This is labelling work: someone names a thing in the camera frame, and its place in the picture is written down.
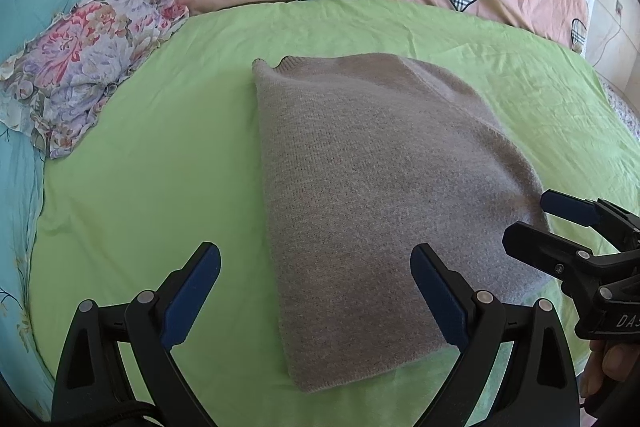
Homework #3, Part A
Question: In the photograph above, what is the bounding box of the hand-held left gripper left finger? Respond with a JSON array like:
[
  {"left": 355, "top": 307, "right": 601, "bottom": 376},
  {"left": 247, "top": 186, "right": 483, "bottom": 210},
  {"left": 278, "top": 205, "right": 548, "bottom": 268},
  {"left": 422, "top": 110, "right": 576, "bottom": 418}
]
[{"left": 51, "top": 242, "right": 222, "bottom": 427}]

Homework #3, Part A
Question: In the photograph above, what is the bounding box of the light green bed sheet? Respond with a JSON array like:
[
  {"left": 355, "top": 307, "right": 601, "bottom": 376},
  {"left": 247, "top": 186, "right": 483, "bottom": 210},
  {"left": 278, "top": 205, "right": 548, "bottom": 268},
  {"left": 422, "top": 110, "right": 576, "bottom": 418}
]
[{"left": 27, "top": 0, "right": 640, "bottom": 427}]

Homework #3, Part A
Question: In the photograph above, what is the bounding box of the person's right hand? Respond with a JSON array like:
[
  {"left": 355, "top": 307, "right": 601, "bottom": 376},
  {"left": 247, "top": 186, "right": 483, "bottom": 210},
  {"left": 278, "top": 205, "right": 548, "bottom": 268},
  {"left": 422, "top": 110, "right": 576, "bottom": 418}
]
[{"left": 580, "top": 339, "right": 640, "bottom": 399}]

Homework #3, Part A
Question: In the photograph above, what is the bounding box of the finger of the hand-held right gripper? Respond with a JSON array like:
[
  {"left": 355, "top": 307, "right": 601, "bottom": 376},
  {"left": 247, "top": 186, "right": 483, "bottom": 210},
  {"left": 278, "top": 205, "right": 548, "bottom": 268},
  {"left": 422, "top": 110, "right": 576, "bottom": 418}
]
[
  {"left": 541, "top": 189, "right": 640, "bottom": 253},
  {"left": 502, "top": 222, "right": 621, "bottom": 293}
]

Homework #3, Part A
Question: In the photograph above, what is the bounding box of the beige knit sweater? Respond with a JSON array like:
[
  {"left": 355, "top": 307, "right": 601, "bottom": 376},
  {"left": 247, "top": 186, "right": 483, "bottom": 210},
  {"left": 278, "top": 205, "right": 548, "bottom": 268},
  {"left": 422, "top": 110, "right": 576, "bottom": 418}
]
[{"left": 251, "top": 53, "right": 551, "bottom": 394}]

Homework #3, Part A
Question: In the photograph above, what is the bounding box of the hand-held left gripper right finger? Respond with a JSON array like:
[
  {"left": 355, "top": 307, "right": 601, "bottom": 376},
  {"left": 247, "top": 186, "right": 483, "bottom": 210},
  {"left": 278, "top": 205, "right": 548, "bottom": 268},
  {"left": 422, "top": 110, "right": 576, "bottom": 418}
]
[{"left": 410, "top": 243, "right": 581, "bottom": 427}]

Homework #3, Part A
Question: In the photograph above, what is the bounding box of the floral ruffled pillow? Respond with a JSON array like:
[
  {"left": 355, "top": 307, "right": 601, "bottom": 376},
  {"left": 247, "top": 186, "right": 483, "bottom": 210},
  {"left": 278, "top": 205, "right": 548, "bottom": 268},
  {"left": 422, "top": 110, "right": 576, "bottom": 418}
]
[{"left": 0, "top": 0, "right": 190, "bottom": 160}]

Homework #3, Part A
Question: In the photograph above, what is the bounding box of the white power cable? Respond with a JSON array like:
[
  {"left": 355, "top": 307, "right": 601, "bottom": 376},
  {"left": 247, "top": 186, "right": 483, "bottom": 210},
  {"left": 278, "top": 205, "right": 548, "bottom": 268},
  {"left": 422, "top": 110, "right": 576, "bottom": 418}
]
[{"left": 592, "top": 13, "right": 626, "bottom": 64}]

